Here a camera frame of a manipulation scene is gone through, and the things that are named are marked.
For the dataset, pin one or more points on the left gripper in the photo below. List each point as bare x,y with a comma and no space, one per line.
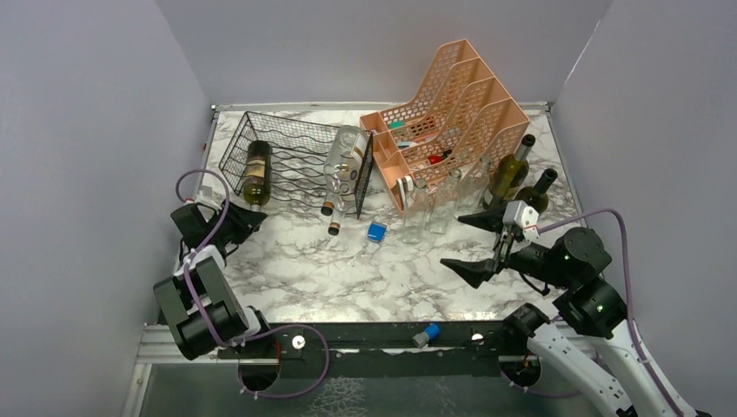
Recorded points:
248,219

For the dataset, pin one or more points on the white tape dispenser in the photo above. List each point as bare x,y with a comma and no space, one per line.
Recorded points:
405,185

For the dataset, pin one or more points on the black base frame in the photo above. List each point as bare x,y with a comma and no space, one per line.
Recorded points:
291,360

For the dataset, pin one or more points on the large clear labelled bottle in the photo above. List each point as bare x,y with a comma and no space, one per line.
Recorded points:
345,159

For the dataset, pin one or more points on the blue stamp block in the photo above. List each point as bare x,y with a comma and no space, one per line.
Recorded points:
376,232

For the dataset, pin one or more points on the black wire wine rack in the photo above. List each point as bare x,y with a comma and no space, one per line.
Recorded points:
299,151

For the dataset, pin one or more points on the green wine bottle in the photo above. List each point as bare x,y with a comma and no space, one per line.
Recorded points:
509,175
536,196

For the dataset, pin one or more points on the clear bottle with cork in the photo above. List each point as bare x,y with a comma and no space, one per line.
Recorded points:
333,202

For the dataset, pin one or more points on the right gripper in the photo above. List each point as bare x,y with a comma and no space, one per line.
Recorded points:
474,272

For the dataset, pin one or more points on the peach plastic file organizer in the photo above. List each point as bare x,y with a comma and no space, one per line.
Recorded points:
460,105

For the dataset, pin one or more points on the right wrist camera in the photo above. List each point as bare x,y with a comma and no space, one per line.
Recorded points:
521,221

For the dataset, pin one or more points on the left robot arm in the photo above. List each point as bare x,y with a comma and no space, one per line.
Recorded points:
196,301

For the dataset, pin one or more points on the blue grey cylinder cap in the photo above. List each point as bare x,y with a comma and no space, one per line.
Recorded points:
429,333

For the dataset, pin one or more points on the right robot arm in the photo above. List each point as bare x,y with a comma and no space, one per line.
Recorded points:
628,382

